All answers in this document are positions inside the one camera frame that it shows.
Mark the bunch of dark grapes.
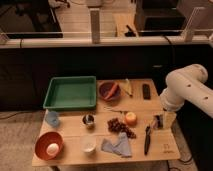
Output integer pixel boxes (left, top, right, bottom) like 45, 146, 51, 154
107, 118, 136, 139

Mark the wooden folding table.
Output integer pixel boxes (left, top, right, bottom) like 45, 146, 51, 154
32, 79, 180, 167

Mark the green plastic tray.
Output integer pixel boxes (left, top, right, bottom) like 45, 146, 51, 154
43, 76, 97, 111

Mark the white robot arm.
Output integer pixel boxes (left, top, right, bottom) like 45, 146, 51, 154
159, 64, 213, 129

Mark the black remote block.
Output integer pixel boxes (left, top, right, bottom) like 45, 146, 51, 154
142, 84, 151, 100

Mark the white cup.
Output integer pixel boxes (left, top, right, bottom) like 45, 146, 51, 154
81, 135, 96, 154

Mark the purple bowl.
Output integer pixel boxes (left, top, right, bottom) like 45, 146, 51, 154
98, 81, 121, 101

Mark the orange bowl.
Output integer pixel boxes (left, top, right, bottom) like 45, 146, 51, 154
35, 132, 63, 160

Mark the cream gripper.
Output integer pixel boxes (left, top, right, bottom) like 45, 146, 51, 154
154, 111, 176, 129

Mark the small metal cup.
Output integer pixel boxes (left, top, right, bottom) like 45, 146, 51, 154
82, 114, 95, 129

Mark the thin metal utensil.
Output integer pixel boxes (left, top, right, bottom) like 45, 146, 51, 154
104, 107, 128, 114

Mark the black handled knife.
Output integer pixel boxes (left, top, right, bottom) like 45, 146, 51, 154
144, 125, 151, 155

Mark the white egg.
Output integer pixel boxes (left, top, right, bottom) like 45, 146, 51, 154
46, 143, 59, 156

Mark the orange fruit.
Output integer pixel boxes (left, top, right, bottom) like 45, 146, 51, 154
124, 112, 137, 126

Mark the blue cloth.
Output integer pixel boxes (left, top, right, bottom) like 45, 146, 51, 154
101, 132, 132, 157

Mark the blue plastic cup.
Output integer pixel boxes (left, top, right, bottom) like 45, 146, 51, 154
45, 111, 60, 128

